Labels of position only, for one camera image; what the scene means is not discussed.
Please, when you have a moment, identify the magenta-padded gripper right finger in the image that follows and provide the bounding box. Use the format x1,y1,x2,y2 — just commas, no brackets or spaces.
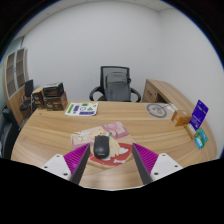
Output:
132,143,184,185

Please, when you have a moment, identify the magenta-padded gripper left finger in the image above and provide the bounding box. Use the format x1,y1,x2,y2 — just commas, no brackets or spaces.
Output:
40,143,92,185

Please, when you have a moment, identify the black computer mouse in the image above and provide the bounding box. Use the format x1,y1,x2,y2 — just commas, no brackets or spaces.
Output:
92,134,111,160

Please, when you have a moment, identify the cartoon print mouse pad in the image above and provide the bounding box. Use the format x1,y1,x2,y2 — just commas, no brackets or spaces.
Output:
70,121,135,168

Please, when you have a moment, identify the small blue box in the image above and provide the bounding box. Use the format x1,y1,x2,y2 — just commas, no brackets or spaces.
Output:
194,135,204,150

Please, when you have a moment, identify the small tan box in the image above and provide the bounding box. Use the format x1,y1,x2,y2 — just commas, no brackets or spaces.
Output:
184,123,198,140

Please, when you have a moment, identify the small green box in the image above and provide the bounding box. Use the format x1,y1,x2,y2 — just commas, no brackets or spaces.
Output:
196,127,210,147

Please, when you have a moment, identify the orange cardboard box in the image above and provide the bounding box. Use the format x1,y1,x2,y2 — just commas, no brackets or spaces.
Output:
170,109,193,127

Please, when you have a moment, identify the white sheet with grey spiral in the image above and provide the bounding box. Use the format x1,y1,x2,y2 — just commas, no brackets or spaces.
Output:
145,102,175,120

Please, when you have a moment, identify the white printed paper sheet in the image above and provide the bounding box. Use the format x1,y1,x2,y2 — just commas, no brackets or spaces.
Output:
64,101,100,117

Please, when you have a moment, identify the large black chair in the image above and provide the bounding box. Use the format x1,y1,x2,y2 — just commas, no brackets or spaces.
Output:
0,106,21,159

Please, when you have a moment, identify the purple card package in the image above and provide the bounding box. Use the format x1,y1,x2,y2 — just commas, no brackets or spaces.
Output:
189,99,210,131

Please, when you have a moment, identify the dark brown cardboard box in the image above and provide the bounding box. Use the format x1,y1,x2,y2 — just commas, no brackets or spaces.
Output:
43,92,69,112

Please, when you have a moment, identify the brown printed cardboard box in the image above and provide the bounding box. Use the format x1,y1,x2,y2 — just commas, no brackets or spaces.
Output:
31,86,46,109

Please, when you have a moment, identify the black cardboard box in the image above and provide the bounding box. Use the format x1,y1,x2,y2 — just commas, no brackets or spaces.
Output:
42,82,65,98

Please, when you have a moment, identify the wooden side cabinet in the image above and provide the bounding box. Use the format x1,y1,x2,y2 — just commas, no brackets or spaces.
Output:
141,78,188,108

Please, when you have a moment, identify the small black office chair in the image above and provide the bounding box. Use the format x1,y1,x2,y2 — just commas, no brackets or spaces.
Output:
19,79,37,113

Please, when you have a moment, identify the wooden shelf unit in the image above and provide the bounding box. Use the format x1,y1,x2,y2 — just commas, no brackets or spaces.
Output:
2,47,33,126

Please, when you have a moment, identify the black mesh office chair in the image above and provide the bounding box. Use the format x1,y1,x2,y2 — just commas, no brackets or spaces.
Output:
88,65,142,103

